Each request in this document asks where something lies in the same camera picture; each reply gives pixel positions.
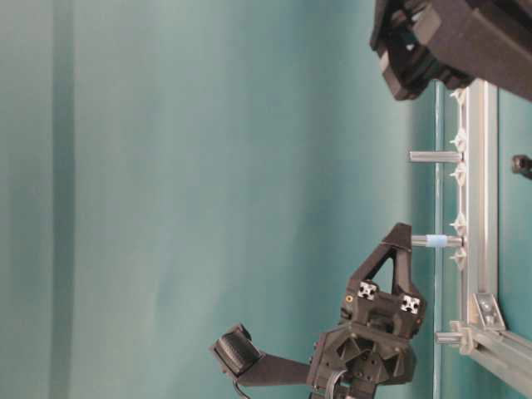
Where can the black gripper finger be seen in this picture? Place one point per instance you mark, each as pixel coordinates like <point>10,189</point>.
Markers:
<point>399,239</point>
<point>369,268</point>
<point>496,36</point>

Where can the lower black gripper body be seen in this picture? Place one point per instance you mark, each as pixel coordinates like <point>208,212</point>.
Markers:
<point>370,346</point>

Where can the upper black gripper body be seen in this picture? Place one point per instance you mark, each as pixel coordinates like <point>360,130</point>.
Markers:
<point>407,65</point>

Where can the white plastic clip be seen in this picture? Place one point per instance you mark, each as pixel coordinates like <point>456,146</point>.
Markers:
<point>459,174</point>
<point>460,140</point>
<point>460,224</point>
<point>460,258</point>
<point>460,96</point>

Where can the small black knob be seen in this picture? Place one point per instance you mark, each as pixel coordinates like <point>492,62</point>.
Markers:
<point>522,165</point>

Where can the aluminium post with blue tape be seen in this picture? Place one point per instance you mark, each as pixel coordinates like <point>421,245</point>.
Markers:
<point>437,241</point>

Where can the short corner aluminium post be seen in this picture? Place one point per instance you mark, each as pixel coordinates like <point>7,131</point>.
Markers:
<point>448,338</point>

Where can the middle aluminium post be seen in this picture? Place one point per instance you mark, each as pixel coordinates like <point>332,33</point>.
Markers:
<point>435,156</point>

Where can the long aluminium frame rail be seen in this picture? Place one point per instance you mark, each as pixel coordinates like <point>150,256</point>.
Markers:
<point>480,121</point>

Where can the lower metal corner bracket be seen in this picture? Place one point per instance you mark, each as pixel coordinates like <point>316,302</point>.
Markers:
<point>489,315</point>

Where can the lower wrist camera on mount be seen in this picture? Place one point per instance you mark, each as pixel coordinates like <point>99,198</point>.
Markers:
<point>248,366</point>

